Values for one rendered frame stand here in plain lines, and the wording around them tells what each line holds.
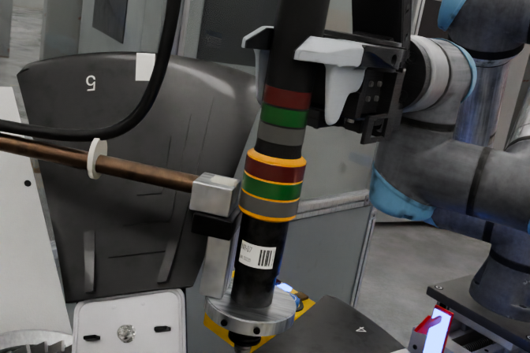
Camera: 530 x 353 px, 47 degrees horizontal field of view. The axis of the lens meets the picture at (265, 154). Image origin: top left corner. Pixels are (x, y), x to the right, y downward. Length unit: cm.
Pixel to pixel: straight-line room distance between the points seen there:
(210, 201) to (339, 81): 12
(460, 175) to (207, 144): 26
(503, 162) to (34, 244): 50
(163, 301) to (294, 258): 126
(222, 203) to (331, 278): 150
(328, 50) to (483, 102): 67
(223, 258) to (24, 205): 34
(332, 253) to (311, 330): 120
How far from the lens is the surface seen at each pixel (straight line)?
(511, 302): 121
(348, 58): 41
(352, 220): 189
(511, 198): 64
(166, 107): 56
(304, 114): 42
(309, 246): 176
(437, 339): 80
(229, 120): 55
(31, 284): 71
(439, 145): 66
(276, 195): 42
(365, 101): 49
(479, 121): 107
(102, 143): 48
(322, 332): 68
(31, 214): 73
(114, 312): 50
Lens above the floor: 151
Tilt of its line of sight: 14 degrees down
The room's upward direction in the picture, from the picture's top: 10 degrees clockwise
